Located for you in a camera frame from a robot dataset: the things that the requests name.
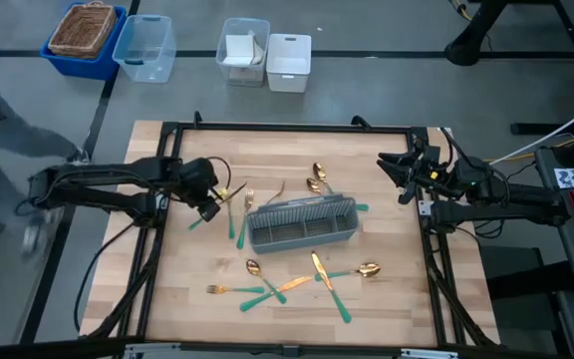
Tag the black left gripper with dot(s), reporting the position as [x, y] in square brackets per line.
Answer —
[197, 177]

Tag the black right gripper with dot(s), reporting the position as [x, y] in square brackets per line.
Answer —
[426, 172]

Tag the grey plastic cutlery basket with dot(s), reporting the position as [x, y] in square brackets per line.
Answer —
[301, 248]

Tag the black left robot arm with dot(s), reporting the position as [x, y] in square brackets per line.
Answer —
[92, 177]

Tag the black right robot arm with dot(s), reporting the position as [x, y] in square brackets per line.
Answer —
[516, 192]

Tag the silver mounting plate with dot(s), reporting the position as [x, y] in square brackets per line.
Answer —
[425, 207]

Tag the clear plastic storage bin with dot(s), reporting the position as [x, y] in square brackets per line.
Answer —
[227, 75]
[145, 75]

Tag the white plastic bin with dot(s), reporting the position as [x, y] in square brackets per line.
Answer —
[287, 82]

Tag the white paper box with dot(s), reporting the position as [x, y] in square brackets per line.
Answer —
[239, 47]

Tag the black stand leg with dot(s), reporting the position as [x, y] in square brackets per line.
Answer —
[466, 50]

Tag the blue plastic bin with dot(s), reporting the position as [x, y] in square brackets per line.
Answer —
[83, 69]

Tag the person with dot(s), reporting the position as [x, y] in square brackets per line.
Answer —
[28, 134]

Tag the black cart base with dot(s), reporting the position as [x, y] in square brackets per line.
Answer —
[531, 281]

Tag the brown wicker basket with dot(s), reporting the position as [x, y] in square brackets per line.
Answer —
[83, 30]

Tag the black crossbar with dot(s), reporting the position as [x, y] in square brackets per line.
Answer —
[18, 353]

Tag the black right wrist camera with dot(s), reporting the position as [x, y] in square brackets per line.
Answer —
[407, 194]

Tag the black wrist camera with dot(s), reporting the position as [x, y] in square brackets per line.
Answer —
[407, 194]
[209, 211]

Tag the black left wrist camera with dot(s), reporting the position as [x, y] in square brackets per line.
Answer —
[209, 211]

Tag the black metal table frame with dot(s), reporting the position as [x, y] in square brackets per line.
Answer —
[292, 127]

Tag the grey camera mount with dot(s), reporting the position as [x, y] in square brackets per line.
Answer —
[291, 350]

